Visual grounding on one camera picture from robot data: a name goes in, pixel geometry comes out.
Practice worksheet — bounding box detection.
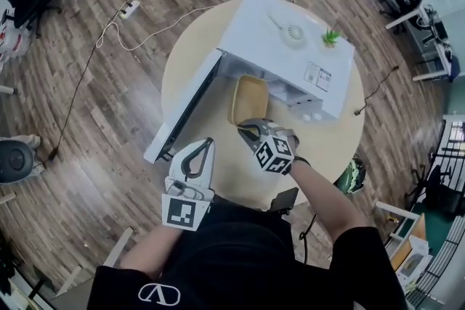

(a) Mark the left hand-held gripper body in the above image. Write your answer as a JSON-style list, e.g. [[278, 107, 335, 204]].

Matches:
[[161, 177, 215, 232]]

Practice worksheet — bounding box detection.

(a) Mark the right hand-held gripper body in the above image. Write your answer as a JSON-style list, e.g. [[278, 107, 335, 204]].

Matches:
[[253, 121, 301, 176]]

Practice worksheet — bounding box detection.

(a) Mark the yellow plastic tray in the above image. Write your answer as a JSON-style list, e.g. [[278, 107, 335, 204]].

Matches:
[[227, 75, 270, 126]]

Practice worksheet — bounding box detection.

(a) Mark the white microwave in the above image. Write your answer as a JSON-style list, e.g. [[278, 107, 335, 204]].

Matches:
[[143, 0, 356, 164]]

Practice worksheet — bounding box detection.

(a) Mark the person's left forearm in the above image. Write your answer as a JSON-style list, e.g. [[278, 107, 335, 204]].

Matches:
[[118, 223, 185, 272]]

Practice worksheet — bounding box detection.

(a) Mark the person's right forearm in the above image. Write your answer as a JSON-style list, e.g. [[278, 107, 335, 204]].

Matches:
[[288, 155, 371, 248]]

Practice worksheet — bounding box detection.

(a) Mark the black box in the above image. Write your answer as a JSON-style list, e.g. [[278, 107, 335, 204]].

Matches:
[[268, 187, 301, 215]]

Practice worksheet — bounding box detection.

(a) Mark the person's black t-shirt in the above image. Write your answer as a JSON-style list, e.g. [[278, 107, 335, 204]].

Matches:
[[86, 192, 410, 310]]

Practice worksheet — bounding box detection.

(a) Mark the green patterned bag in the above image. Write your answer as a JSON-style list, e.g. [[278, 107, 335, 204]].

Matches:
[[333, 154, 366, 195]]

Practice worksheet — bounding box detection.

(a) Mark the small white handheld fan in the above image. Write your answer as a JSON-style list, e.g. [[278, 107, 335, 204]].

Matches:
[[267, 12, 306, 48]]

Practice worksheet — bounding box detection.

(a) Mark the small green potted plant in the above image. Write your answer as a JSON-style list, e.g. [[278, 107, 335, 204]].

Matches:
[[321, 27, 343, 49]]

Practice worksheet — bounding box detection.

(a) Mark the dark grey round device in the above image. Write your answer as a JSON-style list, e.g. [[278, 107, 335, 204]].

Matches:
[[0, 139, 36, 185]]

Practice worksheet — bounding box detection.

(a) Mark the black metal rack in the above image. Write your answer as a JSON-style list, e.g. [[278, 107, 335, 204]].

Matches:
[[405, 115, 465, 219]]

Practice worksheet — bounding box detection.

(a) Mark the black cable with plug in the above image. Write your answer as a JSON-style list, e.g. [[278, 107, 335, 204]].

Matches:
[[354, 64, 400, 117]]

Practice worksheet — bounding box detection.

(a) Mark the long black floor cable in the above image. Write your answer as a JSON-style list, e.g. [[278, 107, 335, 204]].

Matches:
[[34, 0, 150, 168]]

